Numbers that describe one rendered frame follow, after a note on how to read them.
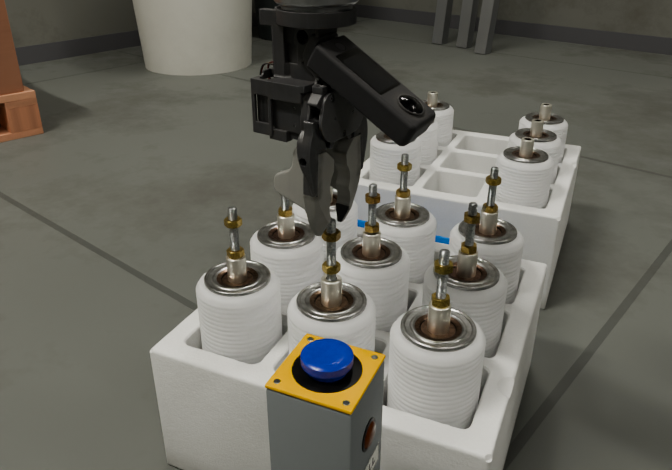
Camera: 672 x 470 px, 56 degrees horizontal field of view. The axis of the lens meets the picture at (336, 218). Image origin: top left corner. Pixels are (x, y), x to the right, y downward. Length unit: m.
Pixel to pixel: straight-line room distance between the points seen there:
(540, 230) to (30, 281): 0.94
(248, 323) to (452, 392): 0.23
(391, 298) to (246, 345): 0.18
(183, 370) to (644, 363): 0.70
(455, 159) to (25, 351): 0.88
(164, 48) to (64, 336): 1.89
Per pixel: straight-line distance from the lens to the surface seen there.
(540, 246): 1.11
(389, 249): 0.78
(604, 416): 0.98
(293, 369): 0.49
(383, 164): 1.16
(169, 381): 0.77
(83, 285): 1.27
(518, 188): 1.11
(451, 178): 1.23
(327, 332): 0.65
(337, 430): 0.47
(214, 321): 0.72
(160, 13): 2.81
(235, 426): 0.75
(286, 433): 0.50
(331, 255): 0.65
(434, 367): 0.62
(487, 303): 0.72
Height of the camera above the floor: 0.63
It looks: 26 degrees down
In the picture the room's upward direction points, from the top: straight up
